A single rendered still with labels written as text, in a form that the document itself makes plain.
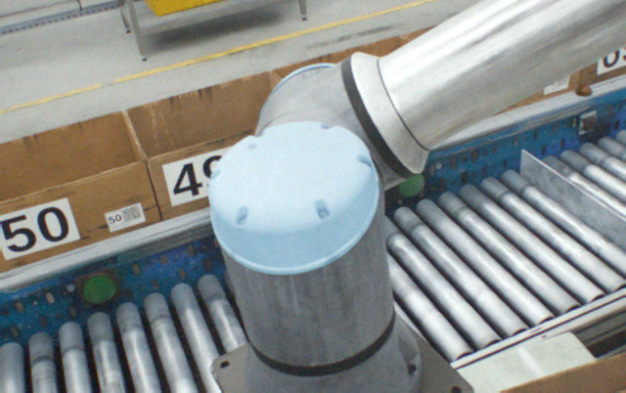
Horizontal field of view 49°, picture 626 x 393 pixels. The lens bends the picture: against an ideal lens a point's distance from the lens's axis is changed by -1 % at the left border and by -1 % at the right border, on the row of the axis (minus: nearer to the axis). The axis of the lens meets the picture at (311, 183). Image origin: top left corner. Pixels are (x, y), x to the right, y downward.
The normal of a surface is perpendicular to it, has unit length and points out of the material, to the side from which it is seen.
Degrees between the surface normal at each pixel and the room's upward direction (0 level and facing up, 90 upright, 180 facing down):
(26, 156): 90
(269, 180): 5
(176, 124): 90
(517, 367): 0
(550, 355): 0
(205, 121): 89
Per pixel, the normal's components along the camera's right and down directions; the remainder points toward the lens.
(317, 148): -0.18, -0.79
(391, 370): 0.65, -0.07
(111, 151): 0.37, 0.47
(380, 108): 0.30, -0.25
